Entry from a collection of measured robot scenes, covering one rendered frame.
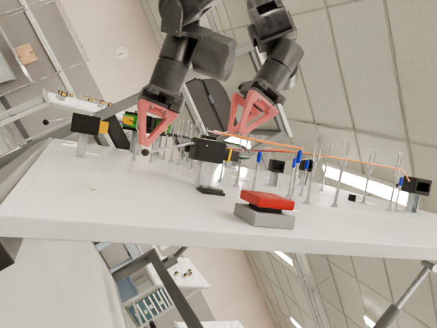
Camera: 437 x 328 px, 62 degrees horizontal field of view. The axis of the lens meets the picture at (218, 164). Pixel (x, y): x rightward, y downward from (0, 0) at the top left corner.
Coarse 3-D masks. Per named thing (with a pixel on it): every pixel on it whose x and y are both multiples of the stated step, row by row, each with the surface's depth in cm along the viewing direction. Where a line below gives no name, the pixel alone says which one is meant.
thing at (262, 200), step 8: (248, 192) 44; (256, 192) 45; (264, 192) 47; (248, 200) 44; (256, 200) 42; (264, 200) 42; (272, 200) 42; (280, 200) 43; (288, 200) 43; (256, 208) 44; (264, 208) 43; (272, 208) 42; (280, 208) 43; (288, 208) 43
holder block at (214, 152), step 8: (192, 144) 67; (200, 144) 65; (208, 144) 66; (216, 144) 66; (224, 144) 67; (192, 152) 66; (200, 152) 65; (208, 152) 66; (216, 152) 66; (200, 160) 65; (208, 160) 66; (216, 160) 66
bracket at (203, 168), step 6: (198, 162) 68; (204, 162) 67; (198, 168) 68; (204, 168) 67; (210, 168) 67; (198, 174) 67; (204, 174) 67; (198, 180) 67; (204, 180) 67; (198, 186) 67
